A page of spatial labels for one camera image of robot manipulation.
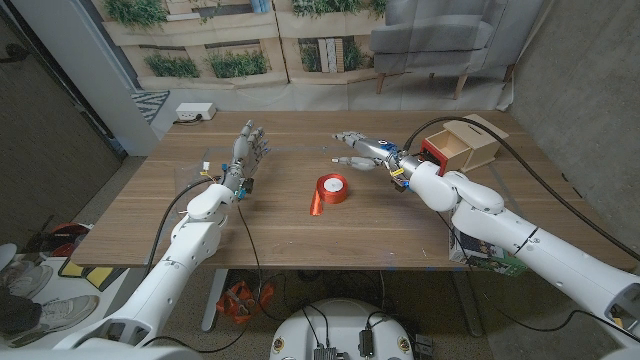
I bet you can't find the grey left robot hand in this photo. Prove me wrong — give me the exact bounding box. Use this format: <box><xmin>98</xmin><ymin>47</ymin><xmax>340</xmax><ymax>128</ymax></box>
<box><xmin>219</xmin><ymin>119</ymin><xmax>270</xmax><ymax>194</ymax></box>

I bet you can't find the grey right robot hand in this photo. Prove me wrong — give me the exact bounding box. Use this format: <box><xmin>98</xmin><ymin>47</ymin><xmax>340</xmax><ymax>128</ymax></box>
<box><xmin>331</xmin><ymin>130</ymin><xmax>424</xmax><ymax>179</ymax></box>

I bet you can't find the red ribbon spool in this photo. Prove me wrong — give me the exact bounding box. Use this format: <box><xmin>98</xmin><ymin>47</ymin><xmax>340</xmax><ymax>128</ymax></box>
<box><xmin>309</xmin><ymin>173</ymin><xmax>350</xmax><ymax>217</ymax></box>

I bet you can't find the wooden box with slot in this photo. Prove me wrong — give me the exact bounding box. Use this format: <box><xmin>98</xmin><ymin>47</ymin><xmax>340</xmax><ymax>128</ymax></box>
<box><xmin>442</xmin><ymin>113</ymin><xmax>510</xmax><ymax>174</ymax></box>

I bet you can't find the printed puzzle box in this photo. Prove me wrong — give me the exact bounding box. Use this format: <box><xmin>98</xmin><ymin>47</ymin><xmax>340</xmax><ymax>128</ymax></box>
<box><xmin>448</xmin><ymin>219</ymin><xmax>529</xmax><ymax>277</ymax></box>

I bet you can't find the clear plastic sheet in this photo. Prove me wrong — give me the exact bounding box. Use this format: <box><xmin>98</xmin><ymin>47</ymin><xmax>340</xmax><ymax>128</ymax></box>
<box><xmin>172</xmin><ymin>147</ymin><xmax>224</xmax><ymax>216</ymax></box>

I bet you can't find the white power strip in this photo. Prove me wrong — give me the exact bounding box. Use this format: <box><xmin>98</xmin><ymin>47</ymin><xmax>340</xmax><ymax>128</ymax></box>
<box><xmin>175</xmin><ymin>102</ymin><xmax>218</xmax><ymax>123</ymax></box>

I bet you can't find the printed backdrop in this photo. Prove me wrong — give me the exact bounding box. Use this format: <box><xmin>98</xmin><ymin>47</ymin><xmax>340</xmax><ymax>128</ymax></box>
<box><xmin>92</xmin><ymin>0</ymin><xmax>546</xmax><ymax>112</ymax></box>

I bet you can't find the patterned grey rug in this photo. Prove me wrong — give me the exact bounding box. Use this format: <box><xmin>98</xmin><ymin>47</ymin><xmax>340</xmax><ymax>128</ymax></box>
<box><xmin>130</xmin><ymin>89</ymin><xmax>171</xmax><ymax>125</ymax></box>

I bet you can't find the orange tool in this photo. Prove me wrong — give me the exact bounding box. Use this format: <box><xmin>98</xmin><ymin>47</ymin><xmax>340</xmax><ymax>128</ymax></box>
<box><xmin>215</xmin><ymin>279</ymin><xmax>276</xmax><ymax>325</ymax></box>

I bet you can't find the white table leg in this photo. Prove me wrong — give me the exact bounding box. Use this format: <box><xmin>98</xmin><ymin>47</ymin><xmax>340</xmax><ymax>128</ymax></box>
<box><xmin>201</xmin><ymin>268</ymin><xmax>230</xmax><ymax>333</ymax></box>

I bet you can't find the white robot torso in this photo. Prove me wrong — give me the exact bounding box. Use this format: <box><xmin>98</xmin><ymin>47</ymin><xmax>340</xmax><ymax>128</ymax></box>
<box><xmin>268</xmin><ymin>298</ymin><xmax>416</xmax><ymax>360</ymax></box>

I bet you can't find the grey table leg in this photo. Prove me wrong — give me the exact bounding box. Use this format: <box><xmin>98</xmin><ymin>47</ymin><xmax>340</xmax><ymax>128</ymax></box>
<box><xmin>452</xmin><ymin>269</ymin><xmax>484</xmax><ymax>337</ymax></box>

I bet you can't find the yellow and black flat item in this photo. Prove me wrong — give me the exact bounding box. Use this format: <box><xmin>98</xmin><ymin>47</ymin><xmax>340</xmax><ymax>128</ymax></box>
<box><xmin>58</xmin><ymin>257</ymin><xmax>116</xmax><ymax>292</ymax></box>

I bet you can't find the red round floor object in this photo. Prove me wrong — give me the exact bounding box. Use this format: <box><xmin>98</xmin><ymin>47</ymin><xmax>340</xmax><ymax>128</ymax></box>
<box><xmin>49</xmin><ymin>222</ymin><xmax>94</xmax><ymax>257</ymax></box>

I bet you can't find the black power adapter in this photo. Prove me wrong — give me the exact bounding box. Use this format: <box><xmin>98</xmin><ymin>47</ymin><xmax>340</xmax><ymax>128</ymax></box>
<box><xmin>358</xmin><ymin>328</ymin><xmax>375</xmax><ymax>359</ymax></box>

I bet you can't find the grey metal heatsink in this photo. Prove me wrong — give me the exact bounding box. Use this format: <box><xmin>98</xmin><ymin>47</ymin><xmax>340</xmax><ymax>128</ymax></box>
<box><xmin>313</xmin><ymin>344</ymin><xmax>351</xmax><ymax>360</ymax></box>

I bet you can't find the white sneaker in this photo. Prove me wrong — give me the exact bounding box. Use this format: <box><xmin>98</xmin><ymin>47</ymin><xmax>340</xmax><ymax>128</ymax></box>
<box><xmin>9</xmin><ymin>294</ymin><xmax>101</xmax><ymax>347</ymax></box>

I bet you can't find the grey shoe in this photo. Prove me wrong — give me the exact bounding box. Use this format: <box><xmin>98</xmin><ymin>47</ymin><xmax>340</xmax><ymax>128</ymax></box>
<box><xmin>0</xmin><ymin>259</ymin><xmax>36</xmax><ymax>289</ymax></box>
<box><xmin>7</xmin><ymin>264</ymin><xmax>54</xmax><ymax>300</ymax></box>

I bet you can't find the black trouser leg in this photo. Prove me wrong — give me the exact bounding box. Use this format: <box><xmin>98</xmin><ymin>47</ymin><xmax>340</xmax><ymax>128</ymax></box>
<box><xmin>0</xmin><ymin>285</ymin><xmax>44</xmax><ymax>334</ymax></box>

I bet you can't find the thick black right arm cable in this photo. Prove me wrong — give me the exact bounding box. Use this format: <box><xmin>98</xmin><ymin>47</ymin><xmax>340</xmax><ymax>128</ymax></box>
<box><xmin>402</xmin><ymin>116</ymin><xmax>640</xmax><ymax>262</ymax></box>

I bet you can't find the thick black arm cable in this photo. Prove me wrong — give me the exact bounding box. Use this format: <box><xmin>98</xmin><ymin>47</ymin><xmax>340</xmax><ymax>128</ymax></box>
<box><xmin>402</xmin><ymin>116</ymin><xmax>640</xmax><ymax>262</ymax></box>
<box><xmin>143</xmin><ymin>177</ymin><xmax>216</xmax><ymax>276</ymax></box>

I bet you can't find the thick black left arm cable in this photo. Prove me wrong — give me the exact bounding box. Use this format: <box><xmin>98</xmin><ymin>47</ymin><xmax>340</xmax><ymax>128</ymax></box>
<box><xmin>143</xmin><ymin>177</ymin><xmax>216</xmax><ymax>276</ymax></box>

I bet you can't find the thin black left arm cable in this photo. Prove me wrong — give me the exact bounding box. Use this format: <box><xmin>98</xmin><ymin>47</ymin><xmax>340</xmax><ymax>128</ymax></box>
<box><xmin>139</xmin><ymin>204</ymin><xmax>301</xmax><ymax>354</ymax></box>

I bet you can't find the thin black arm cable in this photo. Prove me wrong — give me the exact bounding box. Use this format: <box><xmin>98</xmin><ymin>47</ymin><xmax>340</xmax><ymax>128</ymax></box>
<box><xmin>434</xmin><ymin>209</ymin><xmax>640</xmax><ymax>346</ymax></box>
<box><xmin>139</xmin><ymin>204</ymin><xmax>301</xmax><ymax>354</ymax></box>

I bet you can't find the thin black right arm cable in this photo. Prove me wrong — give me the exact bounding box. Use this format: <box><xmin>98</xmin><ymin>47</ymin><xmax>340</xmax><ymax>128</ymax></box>
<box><xmin>434</xmin><ymin>209</ymin><xmax>640</xmax><ymax>346</ymax></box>

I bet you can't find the black door handle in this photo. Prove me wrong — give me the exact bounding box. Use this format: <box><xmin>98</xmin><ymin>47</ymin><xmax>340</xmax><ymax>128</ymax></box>
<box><xmin>0</xmin><ymin>43</ymin><xmax>30</xmax><ymax>64</ymax></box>

